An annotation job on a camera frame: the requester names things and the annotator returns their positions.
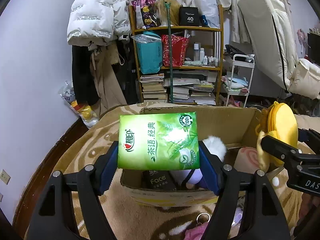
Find wooden shelf unit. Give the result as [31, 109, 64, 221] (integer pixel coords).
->
[128, 4, 225, 106]

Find white puffer jacket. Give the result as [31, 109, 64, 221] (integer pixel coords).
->
[67, 0, 131, 47]

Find white rolling cart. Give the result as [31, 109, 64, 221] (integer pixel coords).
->
[221, 54, 255, 107]

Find pink swirl plush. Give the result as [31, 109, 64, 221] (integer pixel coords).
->
[234, 147, 260, 174]

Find beige hanging trousers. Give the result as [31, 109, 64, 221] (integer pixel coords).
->
[90, 42, 126, 117]

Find black box marked 40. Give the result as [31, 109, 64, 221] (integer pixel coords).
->
[179, 7, 200, 27]

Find purple-haired plush doll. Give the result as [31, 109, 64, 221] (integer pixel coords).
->
[170, 169, 203, 190]

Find open cardboard box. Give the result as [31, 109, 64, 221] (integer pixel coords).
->
[120, 104, 261, 207]

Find yellow plush toy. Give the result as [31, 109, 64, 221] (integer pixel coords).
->
[255, 102, 298, 172]

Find green pole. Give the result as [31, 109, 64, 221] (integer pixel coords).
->
[164, 1, 174, 103]

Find white fluffy pompom plush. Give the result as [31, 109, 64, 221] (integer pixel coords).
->
[202, 135, 227, 162]

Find red patterned bag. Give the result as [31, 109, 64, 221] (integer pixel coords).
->
[161, 34, 189, 67]

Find stack of books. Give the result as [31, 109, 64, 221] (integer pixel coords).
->
[139, 73, 167, 100]

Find teal bag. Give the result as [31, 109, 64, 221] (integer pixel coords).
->
[132, 31, 163, 75]

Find green tissue pack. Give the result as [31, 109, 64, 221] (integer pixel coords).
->
[117, 112, 200, 171]

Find black Face tissue pack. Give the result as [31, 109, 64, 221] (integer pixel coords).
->
[141, 171, 176, 191]

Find person's hand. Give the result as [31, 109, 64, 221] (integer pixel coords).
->
[298, 193, 320, 223]

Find plastic bag of toys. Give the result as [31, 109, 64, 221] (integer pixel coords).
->
[59, 81, 99, 128]

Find cream folded mattress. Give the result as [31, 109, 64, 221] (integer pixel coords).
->
[238, 0, 319, 99]

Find pink bear plush keychain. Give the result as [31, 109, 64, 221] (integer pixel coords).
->
[184, 212, 211, 240]

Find wall socket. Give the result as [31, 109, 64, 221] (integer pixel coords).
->
[0, 170, 11, 185]

